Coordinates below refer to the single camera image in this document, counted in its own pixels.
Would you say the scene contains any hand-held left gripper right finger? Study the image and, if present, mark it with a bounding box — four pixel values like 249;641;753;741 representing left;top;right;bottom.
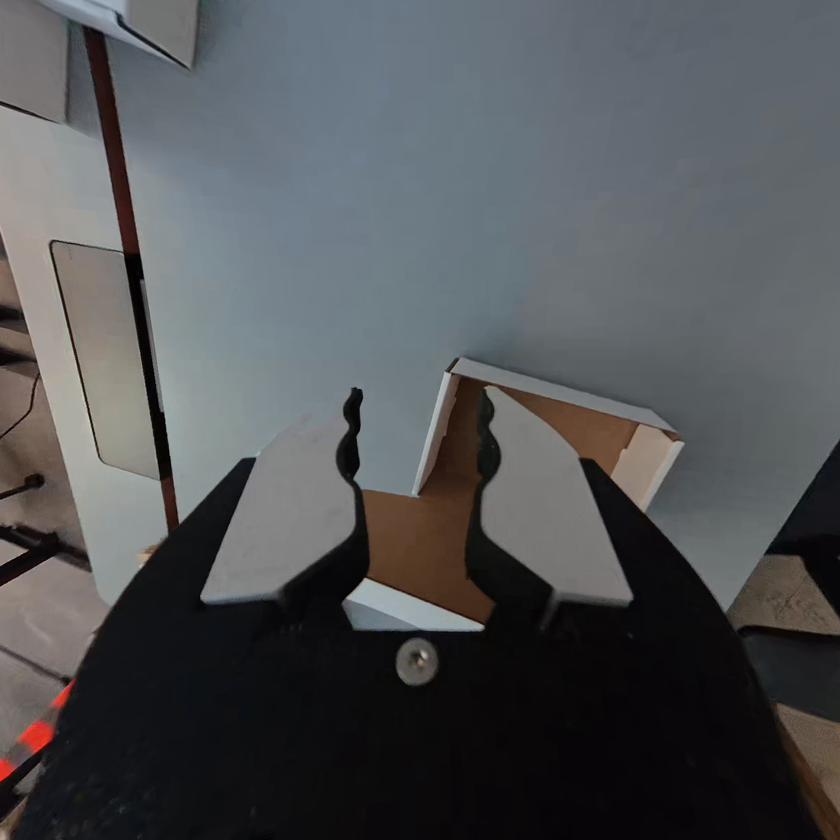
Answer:
465;385;635;630

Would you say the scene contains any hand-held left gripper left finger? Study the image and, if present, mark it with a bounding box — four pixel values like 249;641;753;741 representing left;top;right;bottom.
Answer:
199;386;371;611

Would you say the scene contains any orange striped object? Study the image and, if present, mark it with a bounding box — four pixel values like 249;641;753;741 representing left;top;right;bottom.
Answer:
0;679;74;783

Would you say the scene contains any table cable flap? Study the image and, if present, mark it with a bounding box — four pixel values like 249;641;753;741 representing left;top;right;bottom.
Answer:
50;239;163;481

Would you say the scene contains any thin black cable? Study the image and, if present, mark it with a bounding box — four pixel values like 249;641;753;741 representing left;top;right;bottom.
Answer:
0;373;42;442

